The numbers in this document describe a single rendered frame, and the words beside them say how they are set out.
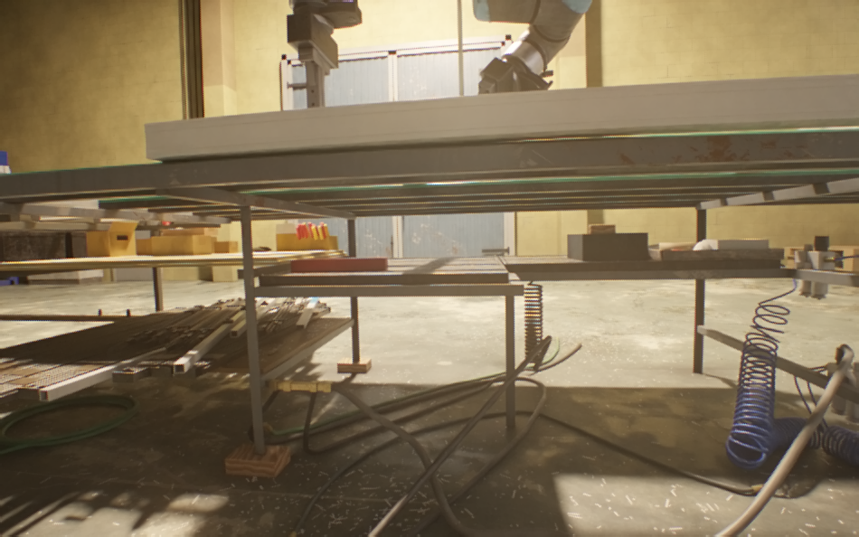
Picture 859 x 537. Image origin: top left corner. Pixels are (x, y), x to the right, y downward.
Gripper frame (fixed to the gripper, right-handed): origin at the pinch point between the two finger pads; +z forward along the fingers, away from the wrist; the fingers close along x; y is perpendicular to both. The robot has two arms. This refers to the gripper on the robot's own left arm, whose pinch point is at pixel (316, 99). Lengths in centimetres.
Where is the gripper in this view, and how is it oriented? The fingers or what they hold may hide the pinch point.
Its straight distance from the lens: 88.5
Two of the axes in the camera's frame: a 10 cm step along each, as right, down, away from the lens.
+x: -1.5, 0.7, -9.9
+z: 0.2, 10.0, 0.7
